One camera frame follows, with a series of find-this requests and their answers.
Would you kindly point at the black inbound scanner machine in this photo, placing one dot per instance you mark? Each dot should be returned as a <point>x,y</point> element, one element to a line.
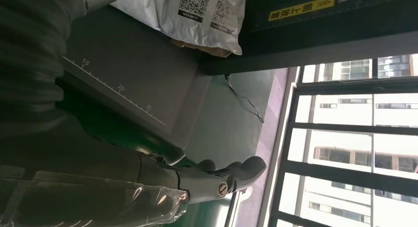
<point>130,72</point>

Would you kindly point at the green conveyor belt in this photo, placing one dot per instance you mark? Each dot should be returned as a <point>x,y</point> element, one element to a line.
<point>202,215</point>

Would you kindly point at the pale building outside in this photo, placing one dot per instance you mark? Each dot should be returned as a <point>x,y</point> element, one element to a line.
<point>339,111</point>

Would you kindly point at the black yellow label sticker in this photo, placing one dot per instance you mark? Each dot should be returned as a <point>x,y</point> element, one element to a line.
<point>300,8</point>

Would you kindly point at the aluminium conveyor frame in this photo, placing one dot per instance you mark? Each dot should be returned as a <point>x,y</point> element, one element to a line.
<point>237,206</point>

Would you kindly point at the black window frame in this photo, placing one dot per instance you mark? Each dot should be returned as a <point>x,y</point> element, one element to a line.
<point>343,178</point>

